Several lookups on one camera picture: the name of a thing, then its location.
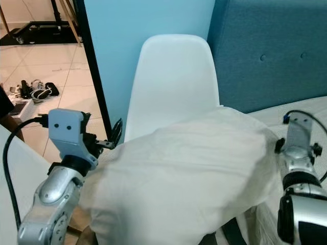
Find wooden sticks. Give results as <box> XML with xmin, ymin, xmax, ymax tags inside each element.
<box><xmin>51</xmin><ymin>0</ymin><xmax>82</xmax><ymax>44</ymax></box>

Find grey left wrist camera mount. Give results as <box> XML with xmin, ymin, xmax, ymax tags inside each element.
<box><xmin>49</xmin><ymin>108</ymin><xmax>88</xmax><ymax>169</ymax></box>

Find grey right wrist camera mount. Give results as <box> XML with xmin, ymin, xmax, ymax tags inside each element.
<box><xmin>285</xmin><ymin>113</ymin><xmax>315</xmax><ymax>159</ymax></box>

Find large white pillow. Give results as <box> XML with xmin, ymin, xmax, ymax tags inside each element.
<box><xmin>79</xmin><ymin>106</ymin><xmax>287</xmax><ymax>245</ymax></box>

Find black and white shoes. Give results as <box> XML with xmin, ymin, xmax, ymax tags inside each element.
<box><xmin>20</xmin><ymin>79</ymin><xmax>60</xmax><ymax>103</ymax></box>

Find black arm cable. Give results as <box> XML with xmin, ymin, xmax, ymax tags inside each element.
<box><xmin>284</xmin><ymin>110</ymin><xmax>327</xmax><ymax>184</ymax></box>
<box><xmin>3</xmin><ymin>116</ymin><xmax>51</xmax><ymax>230</ymax></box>

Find blue tufted fabric headboard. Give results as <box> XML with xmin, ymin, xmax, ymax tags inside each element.
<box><xmin>207</xmin><ymin>0</ymin><xmax>327</xmax><ymax>114</ymax></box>

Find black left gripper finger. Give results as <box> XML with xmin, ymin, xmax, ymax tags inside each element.
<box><xmin>110</xmin><ymin>118</ymin><xmax>123</xmax><ymax>145</ymax></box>

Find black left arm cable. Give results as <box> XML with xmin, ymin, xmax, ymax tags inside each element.
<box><xmin>3</xmin><ymin>116</ymin><xmax>51</xmax><ymax>230</ymax></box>

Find white chair shell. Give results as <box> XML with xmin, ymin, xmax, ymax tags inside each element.
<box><xmin>0</xmin><ymin>135</ymin><xmax>54</xmax><ymax>245</ymax></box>

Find white bed mattress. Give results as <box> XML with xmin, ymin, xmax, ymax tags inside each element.
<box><xmin>250</xmin><ymin>97</ymin><xmax>327</xmax><ymax>245</ymax></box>

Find black vertical frame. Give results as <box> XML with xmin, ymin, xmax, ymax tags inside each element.
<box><xmin>74</xmin><ymin>0</ymin><xmax>112</xmax><ymax>136</ymax></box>

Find white chair with tall back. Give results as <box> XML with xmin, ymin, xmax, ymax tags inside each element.
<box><xmin>124</xmin><ymin>34</ymin><xmax>214</xmax><ymax>143</ymax></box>

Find black wheeled cart base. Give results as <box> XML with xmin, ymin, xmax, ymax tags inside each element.
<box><xmin>0</xmin><ymin>20</ymin><xmax>77</xmax><ymax>45</ymax></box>

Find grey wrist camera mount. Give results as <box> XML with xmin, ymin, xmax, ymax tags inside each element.
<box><xmin>49</xmin><ymin>108</ymin><xmax>88</xmax><ymax>169</ymax></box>
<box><xmin>285</xmin><ymin>113</ymin><xmax>315</xmax><ymax>159</ymax></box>

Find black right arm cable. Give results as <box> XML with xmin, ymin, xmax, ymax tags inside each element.
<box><xmin>284</xmin><ymin>110</ymin><xmax>327</xmax><ymax>184</ymax></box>

